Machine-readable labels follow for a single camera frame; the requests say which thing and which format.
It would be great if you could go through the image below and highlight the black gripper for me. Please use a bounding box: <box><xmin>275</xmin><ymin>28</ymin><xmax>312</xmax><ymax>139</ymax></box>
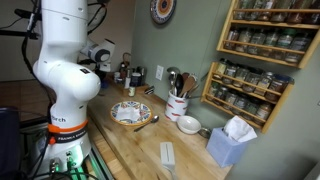
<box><xmin>94</xmin><ymin>68</ymin><xmax>108</xmax><ymax>83</ymax></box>

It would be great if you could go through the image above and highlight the silver spoon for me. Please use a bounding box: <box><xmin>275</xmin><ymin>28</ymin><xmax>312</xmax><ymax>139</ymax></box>
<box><xmin>133</xmin><ymin>115</ymin><xmax>160</xmax><ymax>133</ymax></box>

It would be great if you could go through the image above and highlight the black serving spoon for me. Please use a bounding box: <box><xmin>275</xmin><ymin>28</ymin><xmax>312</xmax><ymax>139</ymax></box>
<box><xmin>174</xmin><ymin>73</ymin><xmax>185</xmax><ymax>98</ymax></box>

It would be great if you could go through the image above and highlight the wooden spoon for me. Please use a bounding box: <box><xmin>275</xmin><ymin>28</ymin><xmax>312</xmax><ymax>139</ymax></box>
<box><xmin>181</xmin><ymin>72</ymin><xmax>191</xmax><ymax>85</ymax></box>

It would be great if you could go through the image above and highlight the blue plastic cup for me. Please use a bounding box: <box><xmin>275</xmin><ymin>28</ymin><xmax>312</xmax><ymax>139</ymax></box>
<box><xmin>99</xmin><ymin>79</ymin><xmax>110</xmax><ymax>90</ymax></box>

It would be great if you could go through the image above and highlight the tall glass salt shaker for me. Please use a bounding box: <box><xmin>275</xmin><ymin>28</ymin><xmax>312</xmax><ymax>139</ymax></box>
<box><xmin>124</xmin><ymin>72</ymin><xmax>132</xmax><ymax>90</ymax></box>

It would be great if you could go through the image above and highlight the tall dark jar silver lid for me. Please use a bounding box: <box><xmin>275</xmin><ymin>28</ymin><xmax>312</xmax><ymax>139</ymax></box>
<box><xmin>130</xmin><ymin>72</ymin><xmax>143</xmax><ymax>88</ymax></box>

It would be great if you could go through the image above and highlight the colourful patterned plate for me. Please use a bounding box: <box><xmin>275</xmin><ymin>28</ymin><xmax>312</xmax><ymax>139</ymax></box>
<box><xmin>110</xmin><ymin>100</ymin><xmax>153</xmax><ymax>127</ymax></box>

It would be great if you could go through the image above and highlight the spice jar group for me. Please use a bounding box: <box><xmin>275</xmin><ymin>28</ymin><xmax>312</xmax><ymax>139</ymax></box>
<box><xmin>106</xmin><ymin>71</ymin><xmax>150</xmax><ymax>98</ymax></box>

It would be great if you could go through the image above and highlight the white paper napkin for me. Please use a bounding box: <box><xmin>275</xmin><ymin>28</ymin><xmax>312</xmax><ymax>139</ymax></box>
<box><xmin>116</xmin><ymin>103</ymin><xmax>142</xmax><ymax>123</ymax></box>

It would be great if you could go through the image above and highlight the silver ladle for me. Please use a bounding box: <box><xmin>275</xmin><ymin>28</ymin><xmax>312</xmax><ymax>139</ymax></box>
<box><xmin>166</xmin><ymin>66</ymin><xmax>181</xmax><ymax>96</ymax></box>

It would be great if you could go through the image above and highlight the white crock with red fish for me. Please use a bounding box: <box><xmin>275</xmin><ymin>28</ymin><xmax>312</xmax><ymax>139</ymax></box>
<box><xmin>164</xmin><ymin>90</ymin><xmax>190</xmax><ymax>123</ymax></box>

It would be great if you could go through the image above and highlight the wooden spatula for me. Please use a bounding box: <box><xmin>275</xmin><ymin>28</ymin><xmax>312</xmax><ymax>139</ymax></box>
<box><xmin>179</xmin><ymin>74</ymin><xmax>199</xmax><ymax>98</ymax></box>

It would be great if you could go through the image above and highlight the white ceramic bowl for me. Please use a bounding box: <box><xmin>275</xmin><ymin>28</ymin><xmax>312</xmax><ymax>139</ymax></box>
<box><xmin>176</xmin><ymin>115</ymin><xmax>202</xmax><ymax>135</ymax></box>

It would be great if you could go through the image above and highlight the white slotted spatula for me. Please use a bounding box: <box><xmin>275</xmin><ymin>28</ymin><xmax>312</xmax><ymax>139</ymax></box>
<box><xmin>159</xmin><ymin>141</ymin><xmax>179</xmax><ymax>180</ymax></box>

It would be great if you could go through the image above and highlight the wooden spice rack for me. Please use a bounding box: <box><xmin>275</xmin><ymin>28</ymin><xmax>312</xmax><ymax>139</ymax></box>
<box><xmin>216</xmin><ymin>0</ymin><xmax>320</xmax><ymax>70</ymax></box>
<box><xmin>200</xmin><ymin>61</ymin><xmax>295</xmax><ymax>135</ymax></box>

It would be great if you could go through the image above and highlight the glass spice jar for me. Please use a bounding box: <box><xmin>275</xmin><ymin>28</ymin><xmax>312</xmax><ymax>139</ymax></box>
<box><xmin>285</xmin><ymin>33</ymin><xmax>313</xmax><ymax>64</ymax></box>
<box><xmin>213</xmin><ymin>58</ymin><xmax>229</xmax><ymax>80</ymax></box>
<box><xmin>260</xmin><ymin>30</ymin><xmax>280</xmax><ymax>58</ymax></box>
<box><xmin>247</xmin><ymin>30</ymin><xmax>267</xmax><ymax>56</ymax></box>
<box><xmin>222</xmin><ymin>90</ymin><xmax>238</xmax><ymax>111</ymax></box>
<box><xmin>222</xmin><ymin>63</ymin><xmax>238</xmax><ymax>85</ymax></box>
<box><xmin>264</xmin><ymin>73</ymin><xmax>292</xmax><ymax>103</ymax></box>
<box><xmin>242</xmin><ymin>69</ymin><xmax>263</xmax><ymax>93</ymax></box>
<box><xmin>254</xmin><ymin>71</ymin><xmax>275</xmax><ymax>97</ymax></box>
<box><xmin>235</xmin><ymin>29</ymin><xmax>253</xmax><ymax>53</ymax></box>
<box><xmin>233</xmin><ymin>66</ymin><xmax>250</xmax><ymax>89</ymax></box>
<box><xmin>223</xmin><ymin>29</ymin><xmax>240</xmax><ymax>51</ymax></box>
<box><xmin>303</xmin><ymin>0</ymin><xmax>320</xmax><ymax>25</ymax></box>
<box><xmin>286</xmin><ymin>0</ymin><xmax>305</xmax><ymax>24</ymax></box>
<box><xmin>233</xmin><ymin>0</ymin><xmax>251</xmax><ymax>21</ymax></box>
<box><xmin>207</xmin><ymin>81</ymin><xmax>220</xmax><ymax>101</ymax></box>
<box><xmin>253</xmin><ymin>102</ymin><xmax>274</xmax><ymax>126</ymax></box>
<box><xmin>273</xmin><ymin>29</ymin><xmax>296</xmax><ymax>61</ymax></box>
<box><xmin>213</xmin><ymin>85</ymin><xmax>229</xmax><ymax>106</ymax></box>
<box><xmin>241</xmin><ymin>99</ymin><xmax>260</xmax><ymax>122</ymax></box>
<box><xmin>232</xmin><ymin>94</ymin><xmax>249</xmax><ymax>116</ymax></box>
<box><xmin>255</xmin><ymin>0</ymin><xmax>273</xmax><ymax>22</ymax></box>
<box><xmin>269</xmin><ymin>0</ymin><xmax>288</xmax><ymax>23</ymax></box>

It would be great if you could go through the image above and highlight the dark box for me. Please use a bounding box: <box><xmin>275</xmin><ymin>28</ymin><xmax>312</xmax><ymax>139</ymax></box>
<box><xmin>0</xmin><ymin>106</ymin><xmax>20</xmax><ymax>180</ymax></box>

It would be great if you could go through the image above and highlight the small metal cup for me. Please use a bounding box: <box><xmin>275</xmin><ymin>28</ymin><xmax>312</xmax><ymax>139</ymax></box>
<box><xmin>197</xmin><ymin>127</ymin><xmax>213</xmax><ymax>140</ymax></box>

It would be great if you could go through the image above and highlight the blue tissue box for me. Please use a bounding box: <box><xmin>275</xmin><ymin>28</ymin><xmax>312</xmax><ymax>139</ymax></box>
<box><xmin>205</xmin><ymin>127</ymin><xmax>249</xmax><ymax>168</ymax></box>

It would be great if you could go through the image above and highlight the white tissue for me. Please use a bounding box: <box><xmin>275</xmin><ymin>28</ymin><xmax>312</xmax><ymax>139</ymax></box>
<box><xmin>223</xmin><ymin>115</ymin><xmax>258</xmax><ymax>143</ymax></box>

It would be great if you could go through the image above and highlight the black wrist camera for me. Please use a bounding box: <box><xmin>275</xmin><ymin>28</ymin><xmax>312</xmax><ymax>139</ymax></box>
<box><xmin>78</xmin><ymin>58</ymin><xmax>98</xmax><ymax>66</ymax></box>

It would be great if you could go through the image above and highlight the white wall outlet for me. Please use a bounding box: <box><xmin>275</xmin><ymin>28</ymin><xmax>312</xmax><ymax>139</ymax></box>
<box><xmin>155</xmin><ymin>64</ymin><xmax>165</xmax><ymax>82</ymax></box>

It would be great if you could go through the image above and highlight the black robot cable hose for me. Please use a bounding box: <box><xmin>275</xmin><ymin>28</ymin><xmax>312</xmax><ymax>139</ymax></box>
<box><xmin>87</xmin><ymin>1</ymin><xmax>109</xmax><ymax>35</ymax></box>

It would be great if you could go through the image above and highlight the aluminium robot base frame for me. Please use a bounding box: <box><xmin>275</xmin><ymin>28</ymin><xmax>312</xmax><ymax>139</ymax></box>
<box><xmin>87</xmin><ymin>143</ymin><xmax>115</xmax><ymax>180</ymax></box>

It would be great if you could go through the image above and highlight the decorative wall plate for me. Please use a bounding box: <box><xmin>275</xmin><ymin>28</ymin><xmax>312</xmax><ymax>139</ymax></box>
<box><xmin>149</xmin><ymin>0</ymin><xmax>178</xmax><ymax>25</ymax></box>

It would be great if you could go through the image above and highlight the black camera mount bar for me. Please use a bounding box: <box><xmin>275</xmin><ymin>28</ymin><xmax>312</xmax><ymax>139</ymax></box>
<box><xmin>0</xmin><ymin>8</ymin><xmax>42</xmax><ymax>40</ymax></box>

